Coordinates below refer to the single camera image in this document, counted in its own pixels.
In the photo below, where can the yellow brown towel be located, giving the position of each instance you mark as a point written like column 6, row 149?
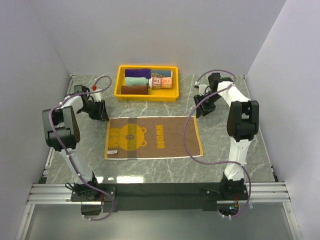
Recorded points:
column 152, row 137

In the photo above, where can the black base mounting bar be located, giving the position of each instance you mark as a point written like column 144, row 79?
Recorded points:
column 160, row 196

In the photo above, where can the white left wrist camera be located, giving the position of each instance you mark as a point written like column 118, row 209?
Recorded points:
column 96, row 94

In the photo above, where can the purple rolled towel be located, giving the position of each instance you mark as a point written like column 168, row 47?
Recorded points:
column 138, row 73

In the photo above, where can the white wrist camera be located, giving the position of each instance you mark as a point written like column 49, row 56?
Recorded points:
column 96, row 94
column 203, row 89

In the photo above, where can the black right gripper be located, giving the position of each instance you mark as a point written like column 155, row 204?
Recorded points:
column 200, row 111

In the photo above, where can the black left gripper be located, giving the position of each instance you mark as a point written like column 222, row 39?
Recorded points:
column 101, row 113

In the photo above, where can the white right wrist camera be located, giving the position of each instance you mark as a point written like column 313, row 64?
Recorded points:
column 203, row 89

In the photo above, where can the yellow plastic tray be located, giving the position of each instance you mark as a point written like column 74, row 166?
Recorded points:
column 154, row 95

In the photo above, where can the aluminium frame rail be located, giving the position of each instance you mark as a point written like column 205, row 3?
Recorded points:
column 261, row 192

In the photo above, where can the blue lettered rolled towel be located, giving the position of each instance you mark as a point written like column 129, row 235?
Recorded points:
column 161, row 73

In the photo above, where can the mint green rolled towel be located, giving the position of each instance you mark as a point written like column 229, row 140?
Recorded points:
column 136, row 81

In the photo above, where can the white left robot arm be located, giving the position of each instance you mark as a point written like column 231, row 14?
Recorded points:
column 62, row 133

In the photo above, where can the striped rabbit print towel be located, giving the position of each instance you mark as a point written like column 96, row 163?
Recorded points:
column 160, row 82

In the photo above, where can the brown rolled towel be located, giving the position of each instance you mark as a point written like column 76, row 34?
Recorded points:
column 134, row 90

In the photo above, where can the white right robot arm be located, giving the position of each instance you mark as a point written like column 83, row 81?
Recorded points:
column 242, row 123

